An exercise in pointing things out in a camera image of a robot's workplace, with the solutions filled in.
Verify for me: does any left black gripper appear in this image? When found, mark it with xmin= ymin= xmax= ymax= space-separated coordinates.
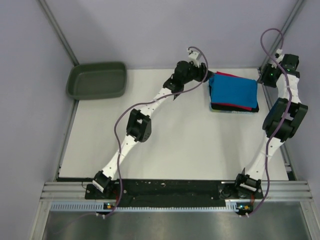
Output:
xmin=181 ymin=60 xmax=212 ymax=85

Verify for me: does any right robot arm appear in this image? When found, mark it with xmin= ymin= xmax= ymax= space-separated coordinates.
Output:
xmin=233 ymin=53 xmax=308 ymax=198

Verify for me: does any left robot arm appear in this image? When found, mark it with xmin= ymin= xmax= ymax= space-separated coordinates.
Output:
xmin=92 ymin=60 xmax=213 ymax=199

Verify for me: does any folded red t shirt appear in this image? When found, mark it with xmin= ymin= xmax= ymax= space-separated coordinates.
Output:
xmin=211 ymin=71 xmax=253 ymax=112

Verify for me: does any dark green plastic bin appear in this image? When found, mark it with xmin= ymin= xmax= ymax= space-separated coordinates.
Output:
xmin=66 ymin=61 xmax=127 ymax=101

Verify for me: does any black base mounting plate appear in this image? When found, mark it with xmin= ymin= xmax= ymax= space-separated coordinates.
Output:
xmin=84 ymin=177 xmax=261 ymax=208

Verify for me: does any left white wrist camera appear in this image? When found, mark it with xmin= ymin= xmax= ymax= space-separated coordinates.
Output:
xmin=187 ymin=49 xmax=202 ymax=68

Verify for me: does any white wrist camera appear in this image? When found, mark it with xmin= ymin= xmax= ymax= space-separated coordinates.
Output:
xmin=187 ymin=49 xmax=202 ymax=68
xmin=271 ymin=48 xmax=284 ymax=69

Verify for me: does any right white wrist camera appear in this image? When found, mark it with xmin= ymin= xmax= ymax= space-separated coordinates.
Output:
xmin=271 ymin=48 xmax=284 ymax=69

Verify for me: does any right aluminium corner post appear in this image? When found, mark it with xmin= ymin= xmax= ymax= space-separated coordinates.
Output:
xmin=259 ymin=0 xmax=307 ymax=70

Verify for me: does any aluminium corner post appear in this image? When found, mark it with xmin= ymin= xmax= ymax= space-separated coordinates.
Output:
xmin=36 ymin=0 xmax=79 ymax=66
xmin=259 ymin=0 xmax=307 ymax=70

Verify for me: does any left aluminium corner post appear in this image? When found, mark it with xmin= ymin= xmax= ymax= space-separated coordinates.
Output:
xmin=36 ymin=0 xmax=79 ymax=66

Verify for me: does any grey slotted cable duct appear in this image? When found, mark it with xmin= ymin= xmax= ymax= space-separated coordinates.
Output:
xmin=50 ymin=201 xmax=251 ymax=213

